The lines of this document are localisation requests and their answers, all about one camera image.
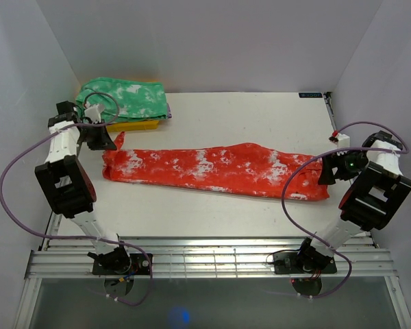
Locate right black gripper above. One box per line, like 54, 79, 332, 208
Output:
317, 148, 369, 185

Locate red tie-dye trousers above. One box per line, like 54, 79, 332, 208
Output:
102, 133, 329, 202

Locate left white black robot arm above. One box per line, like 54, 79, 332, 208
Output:
35, 101, 132, 274

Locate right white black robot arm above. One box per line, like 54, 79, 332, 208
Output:
295, 131, 411, 272

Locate yellow folded trousers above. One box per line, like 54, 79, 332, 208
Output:
75, 79, 160, 134

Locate green tie-dye trousers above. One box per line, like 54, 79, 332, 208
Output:
75, 77, 169, 121

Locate purple folded garment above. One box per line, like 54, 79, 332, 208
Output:
166, 103, 172, 119

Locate dark table label sticker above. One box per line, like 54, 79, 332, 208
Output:
298, 93, 323, 99

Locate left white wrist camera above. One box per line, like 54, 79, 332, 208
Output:
84, 103, 105, 124

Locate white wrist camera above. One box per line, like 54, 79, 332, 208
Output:
329, 131, 350, 149
84, 103, 105, 124

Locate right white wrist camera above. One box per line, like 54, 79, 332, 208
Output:
329, 131, 350, 149

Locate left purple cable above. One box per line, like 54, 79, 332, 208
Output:
0, 91, 155, 307

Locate purple cable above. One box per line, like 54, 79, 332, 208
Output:
0, 91, 155, 307
263, 120, 410, 300

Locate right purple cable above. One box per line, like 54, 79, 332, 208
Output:
263, 120, 410, 300

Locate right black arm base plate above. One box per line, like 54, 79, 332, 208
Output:
271, 252, 338, 275

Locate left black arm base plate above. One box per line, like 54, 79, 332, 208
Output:
91, 253, 153, 276

